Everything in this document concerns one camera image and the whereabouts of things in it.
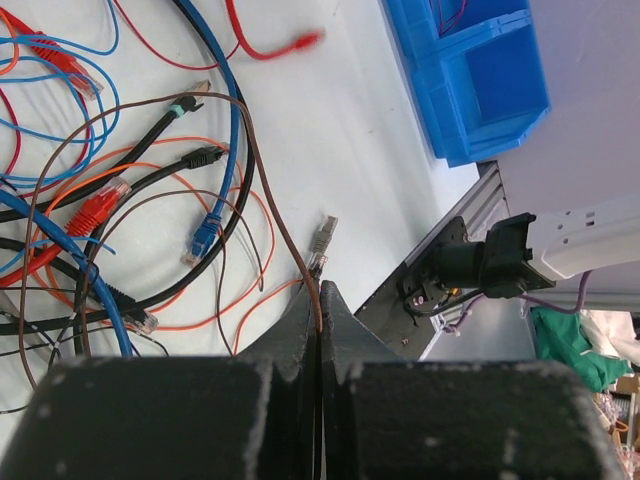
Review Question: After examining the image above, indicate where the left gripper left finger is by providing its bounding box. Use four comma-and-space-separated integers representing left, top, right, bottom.
1, 289, 320, 479

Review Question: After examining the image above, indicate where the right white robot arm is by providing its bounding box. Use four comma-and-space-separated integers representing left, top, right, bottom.
397, 195, 639, 318

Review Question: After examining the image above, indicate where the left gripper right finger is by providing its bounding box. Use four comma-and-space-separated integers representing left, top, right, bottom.
320, 280, 626, 479

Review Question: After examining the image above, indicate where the thin red wire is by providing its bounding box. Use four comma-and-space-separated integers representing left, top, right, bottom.
0, 0, 221, 176

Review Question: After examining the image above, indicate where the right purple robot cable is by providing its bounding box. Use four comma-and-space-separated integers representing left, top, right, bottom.
519, 269, 594, 316

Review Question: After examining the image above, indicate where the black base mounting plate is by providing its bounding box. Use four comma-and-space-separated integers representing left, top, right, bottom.
355, 216, 475, 360

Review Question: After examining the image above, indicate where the thin light blue wire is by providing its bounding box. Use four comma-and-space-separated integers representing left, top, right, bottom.
0, 0, 124, 276

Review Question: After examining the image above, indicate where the thin magenta wire in bin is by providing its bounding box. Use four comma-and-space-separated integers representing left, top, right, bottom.
432, 0, 471, 36

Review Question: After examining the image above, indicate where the red ethernet cable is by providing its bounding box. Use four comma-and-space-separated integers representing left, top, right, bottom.
224, 0, 326, 62

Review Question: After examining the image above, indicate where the thin orange wire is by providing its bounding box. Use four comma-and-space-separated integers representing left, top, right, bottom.
0, 9, 306, 351

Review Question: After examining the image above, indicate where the green cloth in background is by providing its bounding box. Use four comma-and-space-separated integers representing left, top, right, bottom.
529, 307, 632, 393

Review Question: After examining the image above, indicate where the blue plastic divided bin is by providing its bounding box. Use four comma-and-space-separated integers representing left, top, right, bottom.
383, 1, 551, 168

